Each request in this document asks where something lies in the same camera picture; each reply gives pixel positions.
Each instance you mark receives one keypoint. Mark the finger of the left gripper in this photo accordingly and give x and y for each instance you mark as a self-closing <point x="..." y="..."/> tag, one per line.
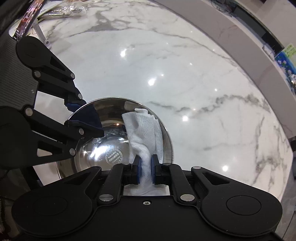
<point x="53" y="76"/>
<point x="30" y="138"/>

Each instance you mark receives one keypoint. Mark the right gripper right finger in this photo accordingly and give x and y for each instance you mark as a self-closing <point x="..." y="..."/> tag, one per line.
<point x="173" y="176"/>

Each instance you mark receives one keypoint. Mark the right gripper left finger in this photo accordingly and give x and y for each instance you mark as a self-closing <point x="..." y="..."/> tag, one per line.
<point x="119" y="176"/>

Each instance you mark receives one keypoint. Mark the blue steel bowl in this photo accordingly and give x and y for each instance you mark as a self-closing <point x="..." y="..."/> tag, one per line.
<point x="113" y="147"/>

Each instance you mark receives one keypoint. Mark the white paper towel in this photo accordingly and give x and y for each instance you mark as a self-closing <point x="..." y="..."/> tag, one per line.
<point x="145" y="139"/>

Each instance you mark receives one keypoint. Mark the white phone stand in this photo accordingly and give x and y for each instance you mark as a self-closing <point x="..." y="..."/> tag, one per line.
<point x="41" y="35"/>

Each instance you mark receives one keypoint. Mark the clear plastic wrapped item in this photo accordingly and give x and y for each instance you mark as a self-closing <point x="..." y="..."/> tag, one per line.
<point x="63" y="9"/>

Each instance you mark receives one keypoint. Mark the lotus pond painting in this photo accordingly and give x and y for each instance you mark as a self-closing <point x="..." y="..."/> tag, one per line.
<point x="286" y="60"/>

